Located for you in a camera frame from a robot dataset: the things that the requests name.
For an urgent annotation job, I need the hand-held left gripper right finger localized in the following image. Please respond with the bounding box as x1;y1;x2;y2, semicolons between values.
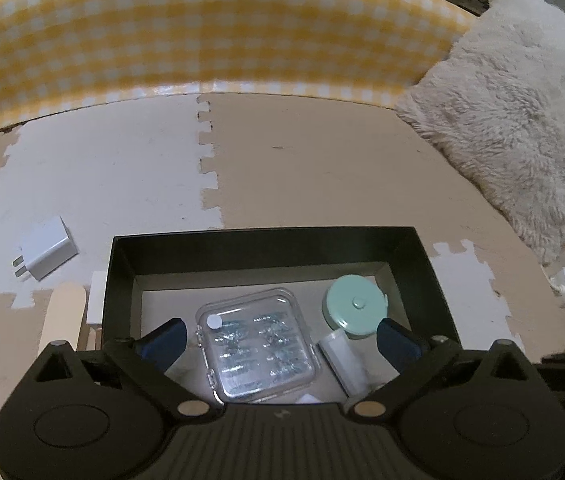
344;318;558;422

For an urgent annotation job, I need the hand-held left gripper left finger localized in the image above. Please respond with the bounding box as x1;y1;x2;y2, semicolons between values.
12;317;224;424

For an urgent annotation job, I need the white plastic stick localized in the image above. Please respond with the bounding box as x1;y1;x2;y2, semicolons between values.
317;329;388;401

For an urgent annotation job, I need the mint green tape measure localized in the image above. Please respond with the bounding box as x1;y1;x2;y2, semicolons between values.
322;274;389;342

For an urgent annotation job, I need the clear plastic case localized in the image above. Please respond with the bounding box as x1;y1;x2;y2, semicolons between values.
195;287;322;405

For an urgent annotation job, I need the black cardboard box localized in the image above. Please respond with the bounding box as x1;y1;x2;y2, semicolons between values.
101;226;461;406

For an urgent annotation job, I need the small white block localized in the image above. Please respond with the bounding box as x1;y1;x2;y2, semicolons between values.
84;270;110;329

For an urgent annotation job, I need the white foam mat tile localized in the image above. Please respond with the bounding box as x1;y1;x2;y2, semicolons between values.
0;94;229;312
429;239;519;347

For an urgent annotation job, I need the flat wooden stick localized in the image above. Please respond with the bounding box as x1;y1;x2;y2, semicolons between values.
36;282;86;352

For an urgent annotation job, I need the fluffy white cushion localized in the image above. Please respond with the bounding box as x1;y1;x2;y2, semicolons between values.
394;0;565;266

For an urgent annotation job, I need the yellow checked blanket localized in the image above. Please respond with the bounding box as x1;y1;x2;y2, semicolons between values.
0;0;479;133

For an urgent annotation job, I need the white wall charger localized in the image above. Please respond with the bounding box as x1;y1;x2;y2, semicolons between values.
11;215;80;282

